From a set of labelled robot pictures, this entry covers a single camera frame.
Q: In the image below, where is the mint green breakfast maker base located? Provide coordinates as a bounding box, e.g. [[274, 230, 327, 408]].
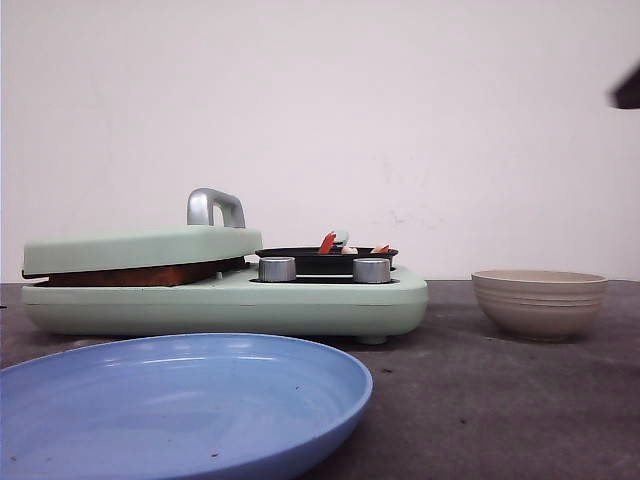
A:
[[22, 266, 428, 344]]

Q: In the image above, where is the black frying pan green handle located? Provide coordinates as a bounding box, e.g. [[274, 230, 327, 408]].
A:
[[255, 230, 398, 275]]

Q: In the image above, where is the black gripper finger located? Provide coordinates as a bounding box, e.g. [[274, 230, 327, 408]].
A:
[[607, 62, 640, 109]]

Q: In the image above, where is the grey table mat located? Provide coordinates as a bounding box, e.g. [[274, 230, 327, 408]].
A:
[[1, 281, 639, 479]]

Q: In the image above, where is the silver control knob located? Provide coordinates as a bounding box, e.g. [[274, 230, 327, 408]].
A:
[[258, 256, 297, 283], [352, 257, 391, 284]]

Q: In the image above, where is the breakfast maker hinged lid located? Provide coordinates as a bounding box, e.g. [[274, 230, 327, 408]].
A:
[[22, 188, 263, 278]]

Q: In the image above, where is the white bread slice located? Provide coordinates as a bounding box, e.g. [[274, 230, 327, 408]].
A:
[[47, 257, 247, 287]]

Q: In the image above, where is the right silver control knob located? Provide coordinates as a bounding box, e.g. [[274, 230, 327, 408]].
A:
[[352, 257, 391, 284]]

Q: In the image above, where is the left silver control knob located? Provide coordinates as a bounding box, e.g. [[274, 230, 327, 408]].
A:
[[258, 256, 297, 283]]

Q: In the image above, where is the beige ceramic bowl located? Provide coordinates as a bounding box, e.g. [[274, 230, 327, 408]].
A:
[[471, 270, 608, 341]]

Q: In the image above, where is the blue plate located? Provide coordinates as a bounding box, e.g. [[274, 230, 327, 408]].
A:
[[1, 334, 373, 479]]

